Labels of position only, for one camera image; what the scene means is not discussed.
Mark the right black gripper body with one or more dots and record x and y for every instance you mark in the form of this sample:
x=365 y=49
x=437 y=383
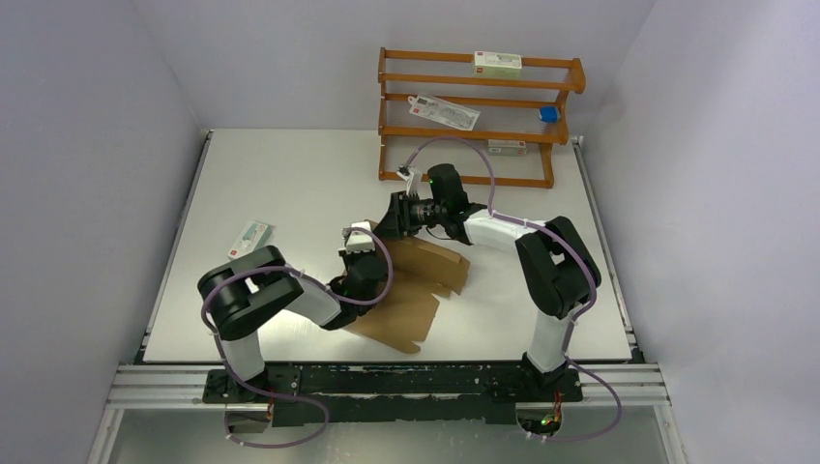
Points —
x=423 y=213

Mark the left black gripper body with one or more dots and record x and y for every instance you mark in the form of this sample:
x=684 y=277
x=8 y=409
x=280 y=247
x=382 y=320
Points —
x=352 y=258

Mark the brown cardboard box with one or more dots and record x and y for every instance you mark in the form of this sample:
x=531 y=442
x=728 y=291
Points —
x=424 y=274

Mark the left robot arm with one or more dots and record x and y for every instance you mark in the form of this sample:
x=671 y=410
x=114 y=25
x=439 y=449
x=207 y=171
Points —
x=243 y=295

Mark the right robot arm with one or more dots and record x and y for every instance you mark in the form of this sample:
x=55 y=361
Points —
x=558 y=270

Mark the white box lower shelf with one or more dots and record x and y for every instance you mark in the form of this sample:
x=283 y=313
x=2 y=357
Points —
x=510 y=148

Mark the white green box on table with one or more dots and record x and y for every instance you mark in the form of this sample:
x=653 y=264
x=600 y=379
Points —
x=254 y=236

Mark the white green box top shelf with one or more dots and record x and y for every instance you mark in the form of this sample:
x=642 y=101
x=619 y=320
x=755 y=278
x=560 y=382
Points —
x=497 y=65

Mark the white flat package middle shelf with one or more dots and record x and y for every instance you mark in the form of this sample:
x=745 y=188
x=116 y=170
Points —
x=443 y=112

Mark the orange wooden shelf rack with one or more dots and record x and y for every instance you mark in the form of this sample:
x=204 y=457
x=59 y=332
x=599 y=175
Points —
x=509 y=108

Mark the blue small cube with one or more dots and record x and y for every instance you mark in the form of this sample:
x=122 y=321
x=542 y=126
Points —
x=550 y=114

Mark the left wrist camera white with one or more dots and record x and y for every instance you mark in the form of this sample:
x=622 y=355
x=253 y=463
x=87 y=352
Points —
x=357 y=238

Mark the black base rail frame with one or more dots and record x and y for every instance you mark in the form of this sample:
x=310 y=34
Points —
x=494 y=392

